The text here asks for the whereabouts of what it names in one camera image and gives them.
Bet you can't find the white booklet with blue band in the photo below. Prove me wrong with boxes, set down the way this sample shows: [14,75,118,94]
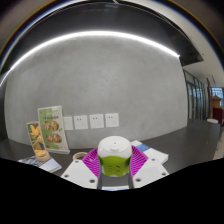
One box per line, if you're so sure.
[130,139,170,165]

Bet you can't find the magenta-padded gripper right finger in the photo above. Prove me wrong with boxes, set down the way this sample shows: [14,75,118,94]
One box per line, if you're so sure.
[128,145,170,190]

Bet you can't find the black-framed glass partition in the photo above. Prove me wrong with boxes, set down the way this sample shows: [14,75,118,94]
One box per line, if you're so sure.
[183,68,224,124]

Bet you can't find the white ceiling light strip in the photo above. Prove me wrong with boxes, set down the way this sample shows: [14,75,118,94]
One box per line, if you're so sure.
[0,30,181,84]

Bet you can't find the small sign with wooden base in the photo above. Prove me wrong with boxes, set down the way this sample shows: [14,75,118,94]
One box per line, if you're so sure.
[26,120,51,163]

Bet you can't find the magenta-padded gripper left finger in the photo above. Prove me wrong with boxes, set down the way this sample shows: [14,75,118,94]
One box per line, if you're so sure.
[60,147,103,190]

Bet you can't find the green and white charger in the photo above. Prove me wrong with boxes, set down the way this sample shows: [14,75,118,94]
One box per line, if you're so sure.
[96,135,133,178]

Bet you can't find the grey printed booklet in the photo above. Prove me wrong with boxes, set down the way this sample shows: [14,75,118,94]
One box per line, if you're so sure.
[18,155,63,174]

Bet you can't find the large acrylic menu sign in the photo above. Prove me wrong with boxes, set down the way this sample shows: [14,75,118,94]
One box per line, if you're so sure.
[37,105,71,155]

